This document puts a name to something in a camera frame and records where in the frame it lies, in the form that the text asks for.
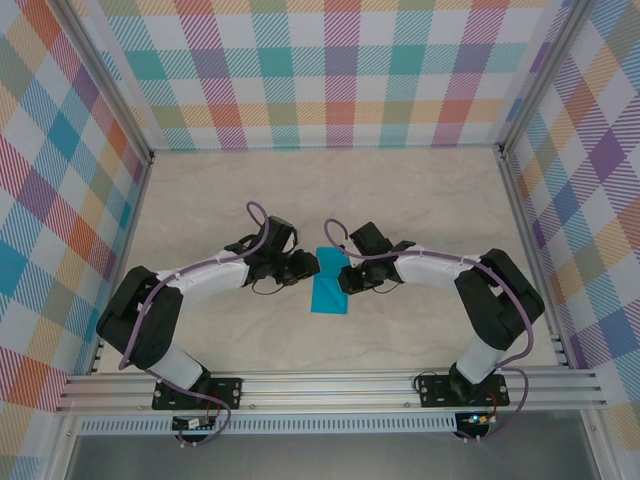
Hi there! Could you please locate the blue square paper sheet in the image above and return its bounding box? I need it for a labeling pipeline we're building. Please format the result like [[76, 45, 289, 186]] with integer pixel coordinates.
[[308, 246, 351, 315]]

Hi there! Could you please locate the grey metal panel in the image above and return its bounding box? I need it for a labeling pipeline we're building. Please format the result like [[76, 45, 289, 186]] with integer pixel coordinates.
[[64, 433, 601, 480]]

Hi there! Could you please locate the left gripper thin black cable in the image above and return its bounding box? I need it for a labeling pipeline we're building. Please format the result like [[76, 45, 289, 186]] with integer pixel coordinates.
[[250, 278, 283, 298]]

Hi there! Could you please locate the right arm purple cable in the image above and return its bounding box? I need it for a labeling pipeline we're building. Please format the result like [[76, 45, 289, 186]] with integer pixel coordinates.
[[323, 218, 534, 444]]

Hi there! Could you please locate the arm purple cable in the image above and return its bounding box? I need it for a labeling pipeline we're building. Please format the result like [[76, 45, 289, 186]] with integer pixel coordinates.
[[117, 201, 275, 448], [323, 218, 534, 444]]

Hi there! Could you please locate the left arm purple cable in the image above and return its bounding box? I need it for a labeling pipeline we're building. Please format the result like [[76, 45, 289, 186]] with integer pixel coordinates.
[[117, 201, 275, 448]]

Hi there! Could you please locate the right base thin black cable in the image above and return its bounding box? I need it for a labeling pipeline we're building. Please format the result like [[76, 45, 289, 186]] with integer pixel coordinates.
[[412, 362, 454, 394]]

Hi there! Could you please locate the long aluminium base rail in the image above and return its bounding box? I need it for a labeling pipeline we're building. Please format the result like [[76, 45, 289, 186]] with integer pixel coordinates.
[[54, 368, 609, 415]]

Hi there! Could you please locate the perforated white cable tray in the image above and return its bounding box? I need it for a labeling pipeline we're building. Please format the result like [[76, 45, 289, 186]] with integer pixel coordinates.
[[74, 418, 459, 435]]

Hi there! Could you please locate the aluminium table side rail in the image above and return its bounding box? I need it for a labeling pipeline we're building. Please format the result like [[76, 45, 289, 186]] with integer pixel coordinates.
[[497, 147, 576, 371], [87, 157, 154, 376]]

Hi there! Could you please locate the aluminium frame post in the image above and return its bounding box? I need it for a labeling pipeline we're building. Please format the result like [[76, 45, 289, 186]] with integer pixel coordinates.
[[497, 0, 594, 156], [52, 0, 156, 164]]

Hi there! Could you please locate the aluminium frame leg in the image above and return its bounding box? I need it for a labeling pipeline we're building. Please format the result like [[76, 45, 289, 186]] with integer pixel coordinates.
[[579, 410, 614, 480], [44, 413, 79, 480]]

